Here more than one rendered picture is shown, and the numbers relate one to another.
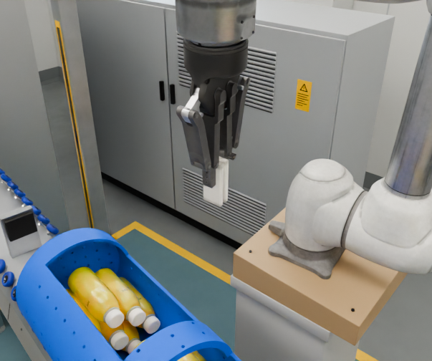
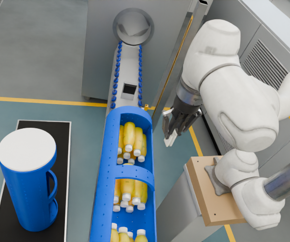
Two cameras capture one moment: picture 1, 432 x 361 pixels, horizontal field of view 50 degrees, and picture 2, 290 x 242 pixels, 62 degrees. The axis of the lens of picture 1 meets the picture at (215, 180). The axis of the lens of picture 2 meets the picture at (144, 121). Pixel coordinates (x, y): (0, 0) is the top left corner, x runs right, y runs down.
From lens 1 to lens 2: 30 cm
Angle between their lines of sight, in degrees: 24
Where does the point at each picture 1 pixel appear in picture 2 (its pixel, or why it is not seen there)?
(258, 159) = not seen: hidden behind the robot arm
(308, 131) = (283, 127)
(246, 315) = (181, 181)
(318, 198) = (233, 164)
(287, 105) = not seen: hidden behind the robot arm
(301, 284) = (204, 188)
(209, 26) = (182, 95)
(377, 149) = not seen: outside the picture
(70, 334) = (110, 143)
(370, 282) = (233, 211)
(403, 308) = (268, 233)
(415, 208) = (266, 201)
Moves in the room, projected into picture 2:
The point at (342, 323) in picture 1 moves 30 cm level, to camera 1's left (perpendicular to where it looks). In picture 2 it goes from (207, 215) to (162, 176)
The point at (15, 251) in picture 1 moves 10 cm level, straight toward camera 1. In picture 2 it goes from (122, 96) to (119, 104)
